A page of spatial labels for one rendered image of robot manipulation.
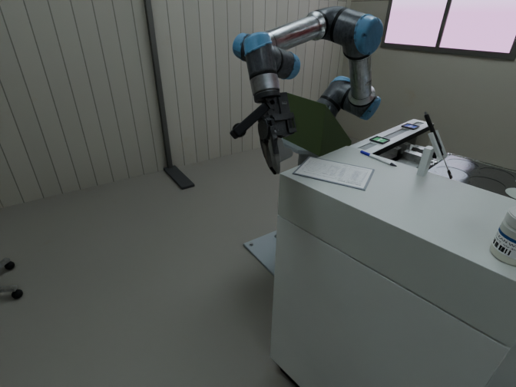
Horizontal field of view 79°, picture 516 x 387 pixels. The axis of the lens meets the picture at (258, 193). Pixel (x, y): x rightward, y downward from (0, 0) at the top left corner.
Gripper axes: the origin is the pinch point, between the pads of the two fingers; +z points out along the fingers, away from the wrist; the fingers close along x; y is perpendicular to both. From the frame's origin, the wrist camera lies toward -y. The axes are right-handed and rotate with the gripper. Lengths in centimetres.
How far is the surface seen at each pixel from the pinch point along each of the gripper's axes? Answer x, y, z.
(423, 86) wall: 168, 243, -59
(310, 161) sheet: 10.8, 17.3, -0.7
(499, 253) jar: -36, 28, 24
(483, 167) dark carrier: 4, 82, 13
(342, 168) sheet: 4.0, 24.0, 3.3
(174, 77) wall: 214, 7, -103
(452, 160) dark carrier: 12, 78, 8
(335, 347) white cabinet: 10, 14, 59
